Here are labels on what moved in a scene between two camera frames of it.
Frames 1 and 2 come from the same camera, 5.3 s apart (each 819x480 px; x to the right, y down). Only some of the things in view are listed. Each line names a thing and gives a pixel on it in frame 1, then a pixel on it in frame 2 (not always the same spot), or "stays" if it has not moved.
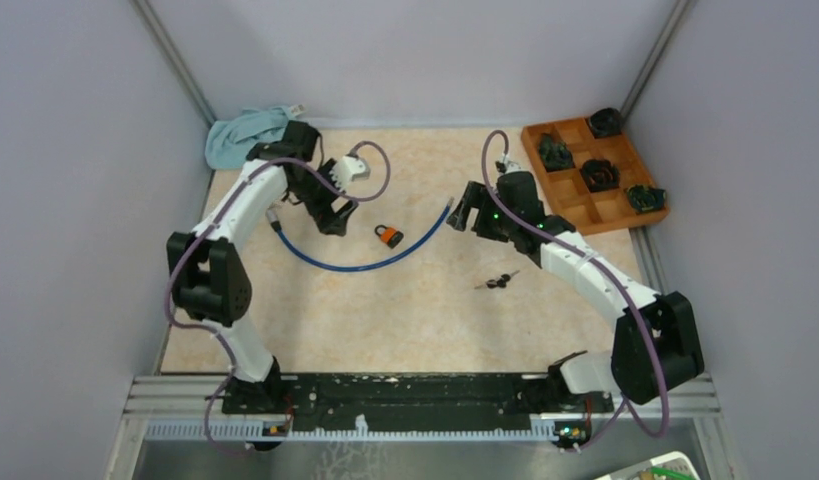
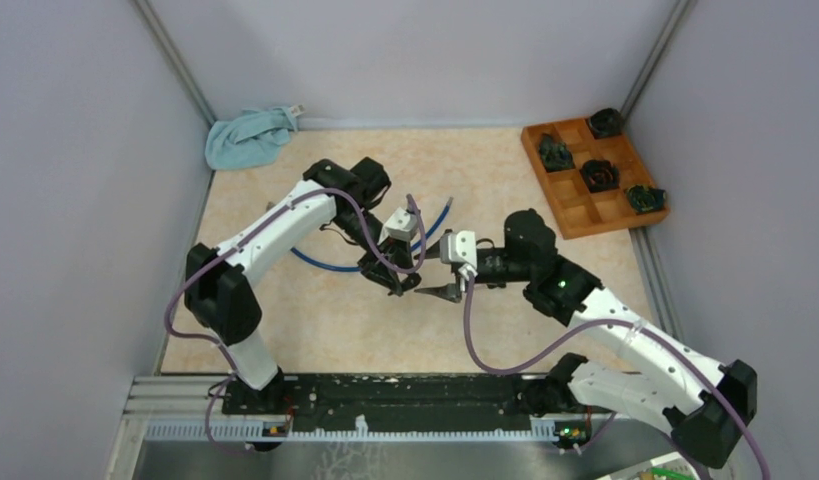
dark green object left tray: [555, 154] stays
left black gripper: [336, 223] -> [379, 272]
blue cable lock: [277, 228] stays
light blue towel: [227, 141] stays
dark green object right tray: [644, 198] stays
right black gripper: [478, 197] -> [450, 291]
